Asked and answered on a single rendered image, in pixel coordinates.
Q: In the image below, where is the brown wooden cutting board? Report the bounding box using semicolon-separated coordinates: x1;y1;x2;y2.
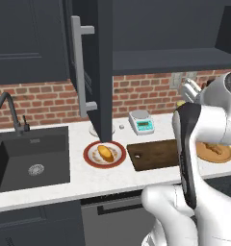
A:
126;138;181;173

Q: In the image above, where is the dark cupboard door with handle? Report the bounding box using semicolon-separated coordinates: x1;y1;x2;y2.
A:
63;0;115;144

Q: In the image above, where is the black dishwasher handle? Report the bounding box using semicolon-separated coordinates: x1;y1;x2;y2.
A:
96;200;144;216

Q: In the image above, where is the grey bar door handle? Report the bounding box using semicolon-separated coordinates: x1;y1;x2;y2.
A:
70;14;99;119

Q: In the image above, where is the white kitchen scale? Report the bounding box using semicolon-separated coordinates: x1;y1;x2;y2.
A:
127;110;156;136

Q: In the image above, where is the black sink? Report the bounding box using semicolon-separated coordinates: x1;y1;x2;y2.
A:
0;125;71;194

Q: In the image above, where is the tan wooden plate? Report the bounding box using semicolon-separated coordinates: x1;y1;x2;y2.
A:
195;141;231;164

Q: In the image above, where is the brown pastry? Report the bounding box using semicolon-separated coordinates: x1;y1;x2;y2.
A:
205;142;224;156

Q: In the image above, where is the black tap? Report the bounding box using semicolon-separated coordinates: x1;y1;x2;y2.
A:
0;91;31;136

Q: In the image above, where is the dark wall cupboard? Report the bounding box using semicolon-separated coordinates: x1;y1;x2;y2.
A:
112;0;231;77

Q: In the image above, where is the golden croissant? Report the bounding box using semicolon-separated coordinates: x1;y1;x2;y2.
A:
96;144;116;163

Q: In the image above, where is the red-rimmed white plate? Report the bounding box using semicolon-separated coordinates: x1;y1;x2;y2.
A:
83;139;128;170

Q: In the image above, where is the dark base cupboard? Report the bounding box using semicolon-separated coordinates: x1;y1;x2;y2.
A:
203;174;231;201
0;200;87;246

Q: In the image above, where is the clear round glass dish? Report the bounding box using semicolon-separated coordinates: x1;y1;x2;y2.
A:
89;124;116;138

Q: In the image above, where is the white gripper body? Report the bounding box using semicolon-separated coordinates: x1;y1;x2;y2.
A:
180;78;204;104

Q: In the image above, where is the grey dishwasher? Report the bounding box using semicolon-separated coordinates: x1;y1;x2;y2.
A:
80;191;158;246

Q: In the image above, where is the grey wall socket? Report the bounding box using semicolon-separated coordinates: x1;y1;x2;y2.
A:
169;72;199;90

